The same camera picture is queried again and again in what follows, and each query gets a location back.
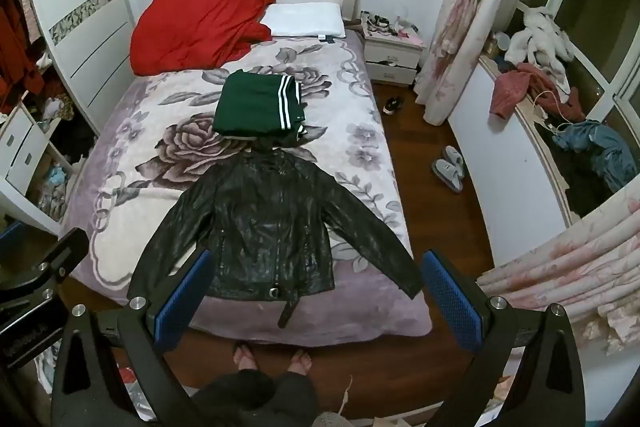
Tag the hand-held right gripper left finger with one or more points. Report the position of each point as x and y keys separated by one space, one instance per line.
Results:
x=182 y=304

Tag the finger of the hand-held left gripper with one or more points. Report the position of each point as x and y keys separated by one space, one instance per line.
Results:
x=7 y=235
x=67 y=252

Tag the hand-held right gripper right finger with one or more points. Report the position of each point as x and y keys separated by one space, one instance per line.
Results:
x=452 y=302

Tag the black leather jacket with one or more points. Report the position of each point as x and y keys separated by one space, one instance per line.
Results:
x=260 y=227

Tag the red hanging clothes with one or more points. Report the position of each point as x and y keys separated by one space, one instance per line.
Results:
x=15 y=57

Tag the person's left foot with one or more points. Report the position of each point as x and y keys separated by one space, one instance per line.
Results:
x=246 y=356

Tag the person's foot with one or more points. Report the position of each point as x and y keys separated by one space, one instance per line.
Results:
x=246 y=356
x=301 y=361

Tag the white drawer unit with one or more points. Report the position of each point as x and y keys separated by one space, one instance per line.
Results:
x=20 y=147

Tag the loose pink floral curtain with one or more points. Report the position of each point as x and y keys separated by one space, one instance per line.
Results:
x=560 y=267

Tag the white fluffy fabric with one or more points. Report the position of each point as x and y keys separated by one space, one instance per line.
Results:
x=150 y=167

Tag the person's dark trousers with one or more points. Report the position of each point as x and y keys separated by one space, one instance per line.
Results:
x=255 y=399

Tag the grey slipper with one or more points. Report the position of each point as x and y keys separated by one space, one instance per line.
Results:
x=456 y=157
x=447 y=174

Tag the person's right foot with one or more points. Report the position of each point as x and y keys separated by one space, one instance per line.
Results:
x=301 y=361

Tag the white bay window sill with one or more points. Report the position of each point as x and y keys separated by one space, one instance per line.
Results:
x=495 y=167

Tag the black shoe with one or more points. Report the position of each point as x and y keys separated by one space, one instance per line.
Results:
x=393 y=105

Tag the green garment with white stripes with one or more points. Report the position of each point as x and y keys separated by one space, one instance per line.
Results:
x=250 y=102

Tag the blue denim garment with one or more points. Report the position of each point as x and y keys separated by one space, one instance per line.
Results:
x=607 y=149

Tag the red cloth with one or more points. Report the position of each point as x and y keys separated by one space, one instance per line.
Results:
x=510 y=89

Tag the white wardrobe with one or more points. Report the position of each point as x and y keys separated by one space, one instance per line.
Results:
x=80 y=7

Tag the white nightstand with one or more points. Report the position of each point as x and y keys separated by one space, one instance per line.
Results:
x=392 y=57

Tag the small jar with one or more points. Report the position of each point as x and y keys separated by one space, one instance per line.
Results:
x=500 y=46

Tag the red quilt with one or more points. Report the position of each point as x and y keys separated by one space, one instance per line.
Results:
x=200 y=24

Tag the white plush toy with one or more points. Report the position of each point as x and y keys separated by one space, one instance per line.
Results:
x=540 y=37

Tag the tied pink floral curtain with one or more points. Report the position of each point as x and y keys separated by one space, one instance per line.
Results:
x=465 y=17

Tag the nightstand clutter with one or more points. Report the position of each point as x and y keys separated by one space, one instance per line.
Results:
x=385 y=24

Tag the white pillow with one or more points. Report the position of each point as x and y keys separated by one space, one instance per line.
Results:
x=305 y=19

